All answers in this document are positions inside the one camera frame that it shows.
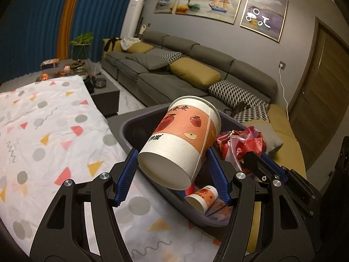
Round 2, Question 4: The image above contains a grey sofa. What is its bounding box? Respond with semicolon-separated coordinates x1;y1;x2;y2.
102;30;284;156

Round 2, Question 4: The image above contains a black white patterned cushion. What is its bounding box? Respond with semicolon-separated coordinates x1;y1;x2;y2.
232;102;271;122
149;48;183;64
209;80;269;111

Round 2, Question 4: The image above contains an orange curtain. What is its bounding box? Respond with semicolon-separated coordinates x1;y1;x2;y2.
56;0;86;60

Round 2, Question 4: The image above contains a wooden door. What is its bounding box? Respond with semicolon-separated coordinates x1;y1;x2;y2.
289;16;349;175

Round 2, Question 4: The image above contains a tree and sailboat painting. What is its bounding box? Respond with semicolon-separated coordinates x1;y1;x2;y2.
174;0;244;25

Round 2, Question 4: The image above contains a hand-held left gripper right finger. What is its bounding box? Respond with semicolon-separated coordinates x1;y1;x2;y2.
206;147;323;262

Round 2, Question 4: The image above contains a white standing air conditioner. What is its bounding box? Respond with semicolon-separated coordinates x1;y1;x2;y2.
121;0;144;39

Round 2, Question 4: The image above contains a white cloth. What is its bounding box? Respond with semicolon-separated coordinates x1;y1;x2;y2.
121;36;141;50

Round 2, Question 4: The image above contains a pink translucent plastic bag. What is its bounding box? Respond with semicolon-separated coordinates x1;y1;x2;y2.
226;135;246;173

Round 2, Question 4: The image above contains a grey cushion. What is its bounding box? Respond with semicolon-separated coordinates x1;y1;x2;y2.
128;52;171;70

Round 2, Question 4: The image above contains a grey plastic bin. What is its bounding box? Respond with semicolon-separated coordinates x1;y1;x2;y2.
120;104;258;228

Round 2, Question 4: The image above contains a purple landscape painting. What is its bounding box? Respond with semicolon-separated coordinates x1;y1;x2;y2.
240;0;289;43

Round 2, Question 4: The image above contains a red crinkled wrapper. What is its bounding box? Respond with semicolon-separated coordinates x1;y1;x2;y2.
215;126;268;161

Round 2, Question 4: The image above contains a printed box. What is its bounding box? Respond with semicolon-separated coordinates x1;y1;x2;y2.
40;59;60;69

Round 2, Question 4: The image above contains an apple print paper cup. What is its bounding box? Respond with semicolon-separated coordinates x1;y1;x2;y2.
185;185;219;214
137;95;221;191

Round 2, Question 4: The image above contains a small yellow cushion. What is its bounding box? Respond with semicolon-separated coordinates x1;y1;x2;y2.
127;43;154;54

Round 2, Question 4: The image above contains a black cloth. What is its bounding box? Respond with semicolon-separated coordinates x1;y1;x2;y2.
105;37;123;52

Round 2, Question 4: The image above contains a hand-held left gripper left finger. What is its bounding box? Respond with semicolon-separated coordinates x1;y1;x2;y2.
29;148;139;262

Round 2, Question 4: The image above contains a white charging cable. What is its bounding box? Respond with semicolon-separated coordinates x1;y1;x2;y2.
278;68;291;110

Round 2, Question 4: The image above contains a large yellow cushion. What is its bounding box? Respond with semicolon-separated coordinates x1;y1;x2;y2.
169;59;221;90

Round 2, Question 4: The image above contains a dark coffee table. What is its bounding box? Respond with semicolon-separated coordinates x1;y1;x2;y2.
35;57;120;118

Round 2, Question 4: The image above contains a blue curtain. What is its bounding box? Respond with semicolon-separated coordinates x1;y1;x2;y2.
0;0;73;84
74;0;137;60

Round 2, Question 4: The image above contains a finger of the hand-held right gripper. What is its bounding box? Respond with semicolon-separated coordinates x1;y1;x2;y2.
243;151;291;183

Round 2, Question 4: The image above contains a white patterned sheet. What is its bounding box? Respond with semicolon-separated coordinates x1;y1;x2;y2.
0;75;227;262

